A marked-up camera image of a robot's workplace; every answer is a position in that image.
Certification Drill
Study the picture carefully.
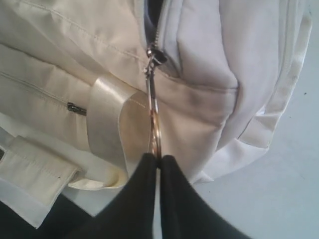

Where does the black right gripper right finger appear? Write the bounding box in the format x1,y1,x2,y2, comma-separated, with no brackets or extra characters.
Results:
159,155,248,239

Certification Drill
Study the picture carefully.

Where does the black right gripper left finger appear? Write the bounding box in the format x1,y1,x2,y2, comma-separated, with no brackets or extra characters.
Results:
72,153,157,239

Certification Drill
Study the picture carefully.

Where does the brass zipper pull ring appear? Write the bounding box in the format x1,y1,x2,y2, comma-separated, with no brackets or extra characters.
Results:
144,69,165,160

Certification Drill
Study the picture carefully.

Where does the cream white fabric bag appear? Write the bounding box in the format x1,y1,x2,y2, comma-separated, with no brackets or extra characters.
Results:
0,0,312,228

